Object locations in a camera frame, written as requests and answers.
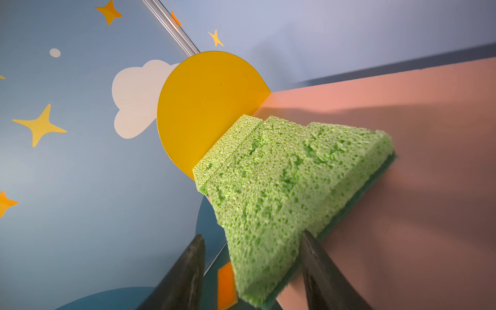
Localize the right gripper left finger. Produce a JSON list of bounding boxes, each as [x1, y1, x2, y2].
[[137, 235, 205, 310]]

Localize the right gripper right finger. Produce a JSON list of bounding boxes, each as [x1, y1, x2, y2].
[[300, 231, 372, 310]]

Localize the green sponge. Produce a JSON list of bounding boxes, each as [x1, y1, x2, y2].
[[206, 116, 395, 309], [192, 115, 263, 196]]

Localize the yellow shelf pink blue boards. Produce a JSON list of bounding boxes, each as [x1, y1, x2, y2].
[[156, 52, 495, 309]]

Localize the orange sponge far left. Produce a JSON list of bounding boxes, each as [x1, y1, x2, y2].
[[217, 262, 238, 310]]

